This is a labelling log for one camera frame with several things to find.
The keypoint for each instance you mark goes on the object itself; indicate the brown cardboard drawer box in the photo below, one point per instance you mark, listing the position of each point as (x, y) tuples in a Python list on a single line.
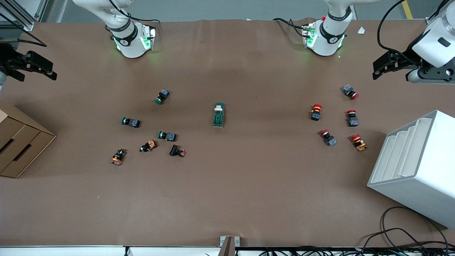
[(21, 142)]

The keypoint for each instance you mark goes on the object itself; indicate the red mushroom button blue block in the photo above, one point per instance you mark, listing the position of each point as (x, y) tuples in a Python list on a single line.
[(349, 91), (352, 119), (328, 138)]

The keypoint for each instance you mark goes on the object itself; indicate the white table edge rail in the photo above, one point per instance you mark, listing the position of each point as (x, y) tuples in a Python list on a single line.
[(71, 251)]

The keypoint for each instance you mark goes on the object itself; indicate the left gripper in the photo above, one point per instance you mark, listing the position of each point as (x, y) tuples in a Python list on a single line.
[(406, 59)]

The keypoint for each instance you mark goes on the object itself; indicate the aluminium frame profile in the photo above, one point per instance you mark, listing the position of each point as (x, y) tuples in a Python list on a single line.
[(26, 25)]

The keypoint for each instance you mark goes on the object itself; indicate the small white paper scrap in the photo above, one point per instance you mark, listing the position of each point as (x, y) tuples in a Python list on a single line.
[(361, 30)]

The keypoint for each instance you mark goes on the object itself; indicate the brown table cover sheet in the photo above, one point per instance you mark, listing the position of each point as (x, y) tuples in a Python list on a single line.
[(249, 185)]

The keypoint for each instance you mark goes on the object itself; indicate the red mushroom button orange block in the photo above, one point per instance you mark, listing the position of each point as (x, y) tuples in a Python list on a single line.
[(359, 143)]

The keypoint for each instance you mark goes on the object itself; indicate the black square pushbutton red terminals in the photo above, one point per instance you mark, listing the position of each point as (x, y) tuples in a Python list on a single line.
[(175, 150)]

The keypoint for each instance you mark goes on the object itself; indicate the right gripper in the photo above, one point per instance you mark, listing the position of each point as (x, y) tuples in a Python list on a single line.
[(9, 61)]

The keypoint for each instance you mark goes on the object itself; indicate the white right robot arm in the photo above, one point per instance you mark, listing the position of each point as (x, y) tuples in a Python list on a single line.
[(128, 35)]

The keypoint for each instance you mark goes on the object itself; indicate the black pushbutton orange contact block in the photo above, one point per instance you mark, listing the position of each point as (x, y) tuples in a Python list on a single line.
[(149, 145), (117, 157)]

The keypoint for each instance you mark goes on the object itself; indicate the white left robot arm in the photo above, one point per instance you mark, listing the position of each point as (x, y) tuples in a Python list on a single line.
[(330, 32)]

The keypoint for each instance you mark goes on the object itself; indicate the grey metal table bracket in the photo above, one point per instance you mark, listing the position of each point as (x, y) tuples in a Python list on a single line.
[(229, 246)]

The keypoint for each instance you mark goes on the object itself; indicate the green pushbutton blue contact block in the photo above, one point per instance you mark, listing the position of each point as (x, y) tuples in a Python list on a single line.
[(162, 96), (169, 136), (132, 122)]

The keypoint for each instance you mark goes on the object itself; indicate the white tiered plastic rack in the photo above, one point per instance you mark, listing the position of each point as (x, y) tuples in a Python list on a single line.
[(423, 177)]

